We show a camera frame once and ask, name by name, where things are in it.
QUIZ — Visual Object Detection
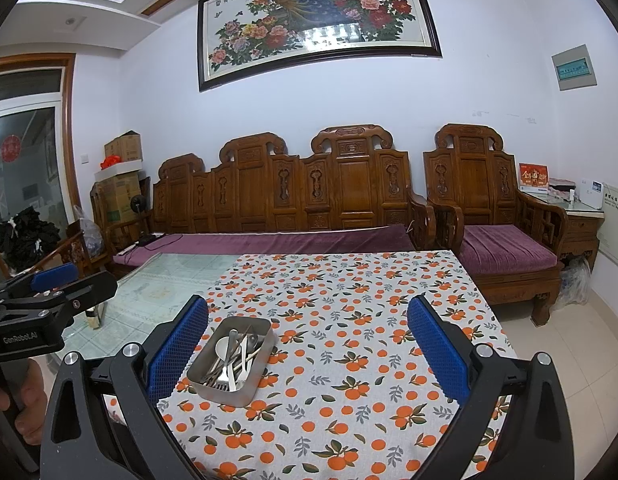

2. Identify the person's left hand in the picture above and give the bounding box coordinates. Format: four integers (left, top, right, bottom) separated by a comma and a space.
0, 359, 48, 426

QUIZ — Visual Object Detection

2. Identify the white box device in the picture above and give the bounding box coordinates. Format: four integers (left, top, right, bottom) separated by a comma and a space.
579, 179, 604, 208

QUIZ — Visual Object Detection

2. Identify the large cardboard box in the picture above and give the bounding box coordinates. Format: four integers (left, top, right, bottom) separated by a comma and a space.
92, 172, 143, 226

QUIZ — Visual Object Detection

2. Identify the carved wooden sofa bench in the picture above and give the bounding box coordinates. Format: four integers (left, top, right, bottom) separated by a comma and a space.
148, 124, 435, 261

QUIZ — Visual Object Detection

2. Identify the white wall distribution box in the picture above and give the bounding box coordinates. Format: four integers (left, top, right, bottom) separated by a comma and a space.
600, 182, 618, 267

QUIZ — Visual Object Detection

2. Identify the rectangular metal tray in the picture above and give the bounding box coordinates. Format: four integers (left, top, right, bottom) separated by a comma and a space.
186, 316, 276, 407

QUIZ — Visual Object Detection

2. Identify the wooden side table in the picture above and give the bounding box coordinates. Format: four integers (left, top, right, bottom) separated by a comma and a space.
519, 195, 606, 271

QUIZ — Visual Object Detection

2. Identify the wooden door frame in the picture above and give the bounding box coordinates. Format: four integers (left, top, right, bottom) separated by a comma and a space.
0, 52, 78, 221

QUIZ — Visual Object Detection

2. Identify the small cardboard box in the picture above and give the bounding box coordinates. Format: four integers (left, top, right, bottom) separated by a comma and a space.
104, 130, 142, 162

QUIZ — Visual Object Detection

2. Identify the red gift box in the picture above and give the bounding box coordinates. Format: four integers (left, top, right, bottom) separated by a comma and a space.
519, 162, 550, 193

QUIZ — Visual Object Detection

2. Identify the orange fruit print tablecloth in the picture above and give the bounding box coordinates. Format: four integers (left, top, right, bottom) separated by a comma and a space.
156, 251, 514, 478

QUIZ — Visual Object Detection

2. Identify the crumpled translucent plastic bag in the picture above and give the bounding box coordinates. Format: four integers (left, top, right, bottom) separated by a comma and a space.
559, 257, 592, 306

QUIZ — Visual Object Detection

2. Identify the long purple sofa cushion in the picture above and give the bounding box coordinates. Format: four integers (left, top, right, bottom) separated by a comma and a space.
112, 225, 415, 267

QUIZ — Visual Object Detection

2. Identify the framed peacock flower painting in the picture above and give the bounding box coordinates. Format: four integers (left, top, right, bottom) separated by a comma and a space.
197, 0, 443, 93

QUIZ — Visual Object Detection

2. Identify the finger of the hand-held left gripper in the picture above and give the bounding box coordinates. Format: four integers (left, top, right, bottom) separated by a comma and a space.
0, 270, 119, 322
0, 262, 80, 303

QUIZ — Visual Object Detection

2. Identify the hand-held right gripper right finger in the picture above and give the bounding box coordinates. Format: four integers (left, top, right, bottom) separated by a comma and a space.
406, 295, 574, 480

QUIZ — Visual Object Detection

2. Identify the black fan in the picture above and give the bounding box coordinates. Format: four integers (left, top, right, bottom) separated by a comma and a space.
130, 195, 146, 241

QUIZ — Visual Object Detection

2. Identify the carved wooden armchair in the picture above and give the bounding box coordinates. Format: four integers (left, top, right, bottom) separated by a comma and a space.
423, 124, 570, 325

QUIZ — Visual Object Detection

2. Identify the white plastic spoon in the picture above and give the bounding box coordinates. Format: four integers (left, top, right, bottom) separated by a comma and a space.
238, 336, 262, 378

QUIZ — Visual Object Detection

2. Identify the pile of black clothes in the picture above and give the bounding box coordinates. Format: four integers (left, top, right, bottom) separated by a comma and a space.
0, 207, 61, 263

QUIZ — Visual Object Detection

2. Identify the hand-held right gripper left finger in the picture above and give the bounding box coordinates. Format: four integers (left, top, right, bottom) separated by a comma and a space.
39, 294, 210, 480

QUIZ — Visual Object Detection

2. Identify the grey wall electrical panel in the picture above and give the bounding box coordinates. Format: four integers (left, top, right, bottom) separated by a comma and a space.
552, 44, 598, 92

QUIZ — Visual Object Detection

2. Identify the wooden side chair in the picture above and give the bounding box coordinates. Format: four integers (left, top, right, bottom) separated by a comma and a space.
24, 217, 112, 286

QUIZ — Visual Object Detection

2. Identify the square purple armchair cushion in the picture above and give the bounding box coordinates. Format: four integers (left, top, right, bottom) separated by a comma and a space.
459, 225, 558, 275

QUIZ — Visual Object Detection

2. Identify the clear plastic bag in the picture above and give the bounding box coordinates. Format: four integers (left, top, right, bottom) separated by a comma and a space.
72, 205, 105, 256

